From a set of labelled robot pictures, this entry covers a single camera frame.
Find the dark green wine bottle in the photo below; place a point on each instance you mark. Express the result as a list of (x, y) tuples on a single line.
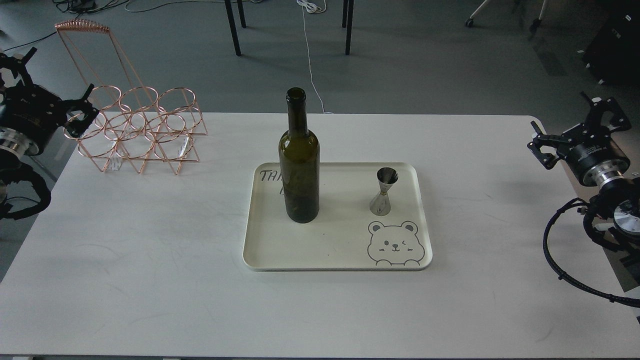
[(299, 161)]

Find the cream bear serving tray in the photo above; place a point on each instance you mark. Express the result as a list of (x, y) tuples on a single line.
[(345, 235)]

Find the copper wire bottle rack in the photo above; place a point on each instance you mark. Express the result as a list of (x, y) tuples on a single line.
[(136, 124)]

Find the steel double jigger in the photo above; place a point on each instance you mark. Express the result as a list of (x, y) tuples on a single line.
[(380, 205)]

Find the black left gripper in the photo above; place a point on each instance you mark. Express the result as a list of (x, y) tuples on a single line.
[(36, 113)]

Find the black equipment case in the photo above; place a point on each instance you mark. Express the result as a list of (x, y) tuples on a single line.
[(613, 55)]

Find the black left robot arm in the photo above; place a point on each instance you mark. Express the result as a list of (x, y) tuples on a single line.
[(13, 170)]

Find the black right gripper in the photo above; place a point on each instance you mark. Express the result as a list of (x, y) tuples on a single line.
[(591, 144)]

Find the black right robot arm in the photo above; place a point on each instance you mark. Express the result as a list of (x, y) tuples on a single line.
[(611, 217)]

